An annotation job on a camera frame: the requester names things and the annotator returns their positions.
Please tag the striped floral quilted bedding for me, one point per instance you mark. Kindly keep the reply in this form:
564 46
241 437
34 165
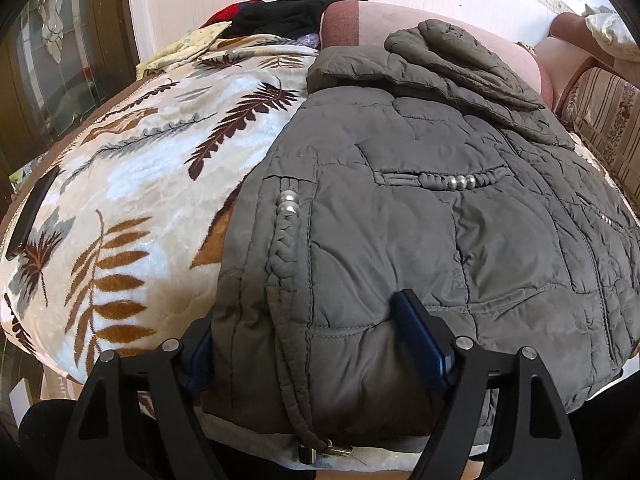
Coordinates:
603 110

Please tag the black garment pile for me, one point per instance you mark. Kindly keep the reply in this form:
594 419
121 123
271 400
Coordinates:
284 18

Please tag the black phone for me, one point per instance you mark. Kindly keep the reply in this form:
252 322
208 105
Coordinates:
20 233

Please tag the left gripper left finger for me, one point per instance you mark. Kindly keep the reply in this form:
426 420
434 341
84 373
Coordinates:
135 417

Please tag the cream leaf-pattern fleece blanket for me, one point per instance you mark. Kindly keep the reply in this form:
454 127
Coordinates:
126 249

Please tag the purple patterned item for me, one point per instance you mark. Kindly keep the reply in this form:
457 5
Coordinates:
311 40

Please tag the white crumpled cloth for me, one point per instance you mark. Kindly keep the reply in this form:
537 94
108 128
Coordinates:
611 33

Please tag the yellow patterned cloth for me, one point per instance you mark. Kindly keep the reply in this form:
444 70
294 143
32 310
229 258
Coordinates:
183 50

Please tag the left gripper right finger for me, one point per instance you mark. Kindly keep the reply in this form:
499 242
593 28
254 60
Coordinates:
531 437

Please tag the red garment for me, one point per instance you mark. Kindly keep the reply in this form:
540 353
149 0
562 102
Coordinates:
227 14

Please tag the pink quilted bolster pillow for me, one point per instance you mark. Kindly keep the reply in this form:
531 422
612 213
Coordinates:
351 23

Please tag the wooden stained-glass door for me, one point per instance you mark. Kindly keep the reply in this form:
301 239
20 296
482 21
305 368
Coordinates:
60 61

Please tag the olive quilted hooded jacket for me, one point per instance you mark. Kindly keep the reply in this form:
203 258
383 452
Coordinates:
427 164

